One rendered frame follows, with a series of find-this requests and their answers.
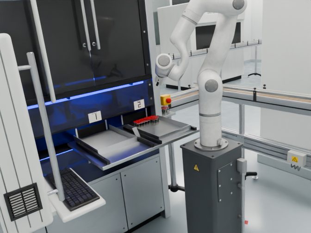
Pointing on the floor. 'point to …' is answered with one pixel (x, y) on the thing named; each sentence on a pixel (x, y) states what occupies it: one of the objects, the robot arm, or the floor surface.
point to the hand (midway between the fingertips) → (161, 79)
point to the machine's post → (155, 109)
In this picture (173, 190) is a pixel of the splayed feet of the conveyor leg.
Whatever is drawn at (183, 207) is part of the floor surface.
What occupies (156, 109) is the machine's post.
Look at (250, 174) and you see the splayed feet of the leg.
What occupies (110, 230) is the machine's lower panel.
